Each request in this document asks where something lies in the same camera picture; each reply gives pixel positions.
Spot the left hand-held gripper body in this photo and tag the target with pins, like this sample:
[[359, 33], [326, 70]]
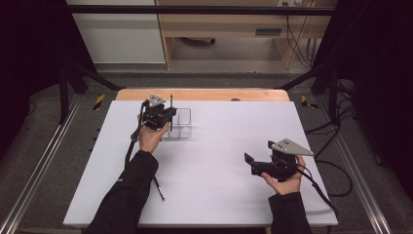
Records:
[[154, 115]]

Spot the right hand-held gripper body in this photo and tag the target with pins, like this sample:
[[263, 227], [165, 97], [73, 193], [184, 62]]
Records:
[[279, 167]]

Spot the black pen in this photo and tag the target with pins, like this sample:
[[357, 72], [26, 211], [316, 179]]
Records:
[[171, 100], [159, 190]]

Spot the clear plastic pen organizer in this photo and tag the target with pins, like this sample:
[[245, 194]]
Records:
[[183, 125]]

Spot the person's right hand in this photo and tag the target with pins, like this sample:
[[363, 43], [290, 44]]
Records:
[[287, 187]]

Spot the person's left hand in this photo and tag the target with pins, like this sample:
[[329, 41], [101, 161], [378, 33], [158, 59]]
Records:
[[149, 138]]

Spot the white table cover sheet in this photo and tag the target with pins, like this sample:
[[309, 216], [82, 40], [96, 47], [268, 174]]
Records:
[[207, 182]]

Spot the yellow black floor tape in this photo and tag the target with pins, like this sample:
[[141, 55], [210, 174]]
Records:
[[99, 101], [305, 102]]

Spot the black metal stand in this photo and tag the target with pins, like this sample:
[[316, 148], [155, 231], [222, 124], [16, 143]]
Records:
[[63, 94], [332, 94]]

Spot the white cabinet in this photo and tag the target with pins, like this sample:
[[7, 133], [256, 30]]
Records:
[[120, 35]]

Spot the light wooden desk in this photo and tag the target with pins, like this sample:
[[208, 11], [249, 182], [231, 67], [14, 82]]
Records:
[[224, 24]]

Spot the grey desk label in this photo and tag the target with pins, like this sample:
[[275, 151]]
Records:
[[268, 32]]

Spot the dark curtain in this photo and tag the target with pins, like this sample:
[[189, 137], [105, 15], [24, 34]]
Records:
[[29, 65], [383, 81]]

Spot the aluminium floor rail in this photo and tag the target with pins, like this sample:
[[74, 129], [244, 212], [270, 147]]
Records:
[[354, 169], [42, 162]]

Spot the black horizontal frame bar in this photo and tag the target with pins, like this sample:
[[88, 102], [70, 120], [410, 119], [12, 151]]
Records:
[[195, 10]]

